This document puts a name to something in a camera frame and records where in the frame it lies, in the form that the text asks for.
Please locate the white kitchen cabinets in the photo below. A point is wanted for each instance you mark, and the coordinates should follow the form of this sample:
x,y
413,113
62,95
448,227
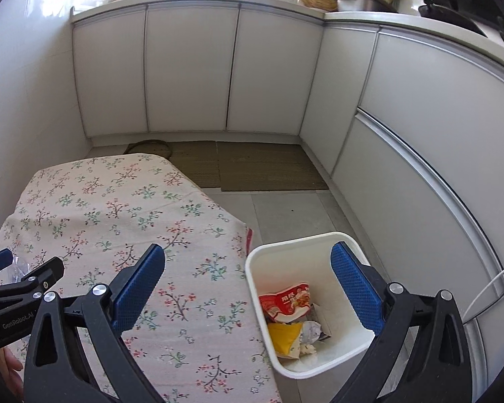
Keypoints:
x,y
185,71

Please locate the white kitchen countertop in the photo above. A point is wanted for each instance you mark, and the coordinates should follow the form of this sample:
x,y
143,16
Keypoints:
x,y
361,16

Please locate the small brown floor mat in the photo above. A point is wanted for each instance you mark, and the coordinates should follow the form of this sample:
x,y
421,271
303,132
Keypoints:
x,y
197,163

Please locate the white plastic waste bin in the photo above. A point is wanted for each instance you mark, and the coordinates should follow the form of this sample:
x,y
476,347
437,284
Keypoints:
x,y
294,260

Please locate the crumpled silver foil wrapper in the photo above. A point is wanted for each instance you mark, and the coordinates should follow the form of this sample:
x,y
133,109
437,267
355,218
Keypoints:
x,y
311,329

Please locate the large brown floor mat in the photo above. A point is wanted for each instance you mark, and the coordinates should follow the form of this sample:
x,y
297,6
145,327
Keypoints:
x,y
269,166

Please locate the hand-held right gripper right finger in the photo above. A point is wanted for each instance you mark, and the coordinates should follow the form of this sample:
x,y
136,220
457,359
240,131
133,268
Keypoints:
x,y
357,289

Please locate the yellow snack packet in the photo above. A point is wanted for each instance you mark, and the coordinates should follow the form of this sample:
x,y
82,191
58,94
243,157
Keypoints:
x,y
283,336

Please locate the person's left hand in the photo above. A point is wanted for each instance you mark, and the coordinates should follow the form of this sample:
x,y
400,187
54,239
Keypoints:
x,y
8,371

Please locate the steel basin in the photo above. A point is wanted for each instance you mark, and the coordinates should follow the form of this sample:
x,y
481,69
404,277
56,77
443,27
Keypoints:
x,y
363,5

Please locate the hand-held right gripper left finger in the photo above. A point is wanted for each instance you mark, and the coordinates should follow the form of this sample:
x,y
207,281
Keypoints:
x,y
138,289

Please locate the black wok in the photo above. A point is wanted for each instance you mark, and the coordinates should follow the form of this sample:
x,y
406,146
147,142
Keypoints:
x,y
445,12

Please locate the wicker basket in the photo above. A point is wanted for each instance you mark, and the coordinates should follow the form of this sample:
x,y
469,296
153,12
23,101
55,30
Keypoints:
x,y
317,2

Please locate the white tissue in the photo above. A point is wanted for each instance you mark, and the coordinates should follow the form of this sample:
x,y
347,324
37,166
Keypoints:
x,y
307,348

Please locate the floral tablecloth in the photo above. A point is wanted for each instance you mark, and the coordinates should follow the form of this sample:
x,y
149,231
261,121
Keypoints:
x,y
109,218

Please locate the round woven tray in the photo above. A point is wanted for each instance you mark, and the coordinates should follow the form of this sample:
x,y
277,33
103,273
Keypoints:
x,y
149,147

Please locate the clear plastic bottle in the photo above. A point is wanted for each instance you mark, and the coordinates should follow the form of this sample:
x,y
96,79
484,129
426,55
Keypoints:
x,y
19,270

